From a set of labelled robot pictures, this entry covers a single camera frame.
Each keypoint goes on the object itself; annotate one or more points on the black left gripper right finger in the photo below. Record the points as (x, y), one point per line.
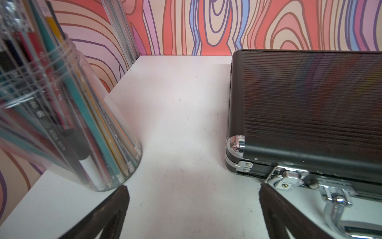
(281, 217)

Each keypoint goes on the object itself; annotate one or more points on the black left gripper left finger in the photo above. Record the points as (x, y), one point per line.
(105, 221)

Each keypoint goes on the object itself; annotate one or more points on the black poker set case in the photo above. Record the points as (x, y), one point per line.
(310, 119)

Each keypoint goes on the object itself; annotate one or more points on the clear plastic pencil jar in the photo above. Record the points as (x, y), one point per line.
(55, 110)

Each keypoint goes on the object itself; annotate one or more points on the aluminium frame post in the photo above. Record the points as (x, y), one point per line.
(122, 30)

